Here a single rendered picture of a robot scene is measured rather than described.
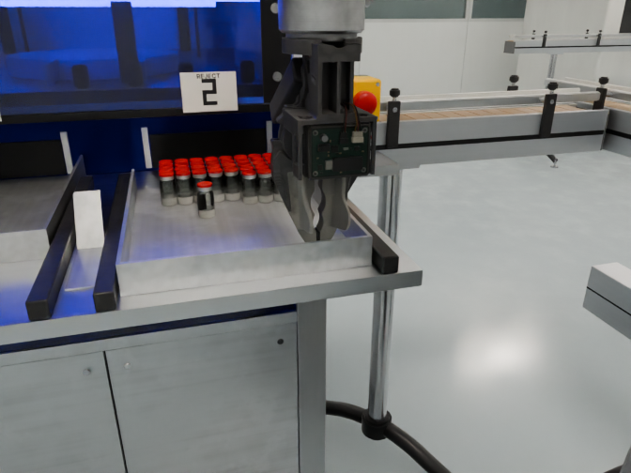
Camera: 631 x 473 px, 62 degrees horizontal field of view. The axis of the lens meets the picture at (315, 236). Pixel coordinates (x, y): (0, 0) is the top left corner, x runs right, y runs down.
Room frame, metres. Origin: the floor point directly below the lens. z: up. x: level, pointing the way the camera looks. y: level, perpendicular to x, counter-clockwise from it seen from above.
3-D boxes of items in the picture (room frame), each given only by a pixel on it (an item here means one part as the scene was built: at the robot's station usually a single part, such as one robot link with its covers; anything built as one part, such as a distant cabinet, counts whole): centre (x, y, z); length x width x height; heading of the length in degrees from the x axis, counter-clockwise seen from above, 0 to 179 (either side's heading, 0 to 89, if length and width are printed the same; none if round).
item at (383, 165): (0.99, -0.07, 0.87); 0.14 x 0.13 x 0.02; 16
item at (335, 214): (0.50, -0.02, 0.95); 0.06 x 0.03 x 0.09; 16
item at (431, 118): (1.16, -0.31, 0.92); 0.69 x 0.15 x 0.16; 106
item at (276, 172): (0.51, 0.02, 1.00); 0.05 x 0.02 x 0.09; 106
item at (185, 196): (0.73, 0.13, 0.90); 0.18 x 0.02 x 0.05; 105
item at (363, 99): (0.90, -0.08, 0.99); 0.04 x 0.04 x 0.04; 16
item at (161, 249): (0.65, 0.11, 0.90); 0.34 x 0.26 x 0.04; 15
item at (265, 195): (0.73, 0.07, 0.90); 0.02 x 0.02 x 0.05
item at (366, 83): (0.94, -0.07, 1.00); 0.08 x 0.07 x 0.07; 16
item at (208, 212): (0.67, 0.15, 0.90); 0.02 x 0.02 x 0.04
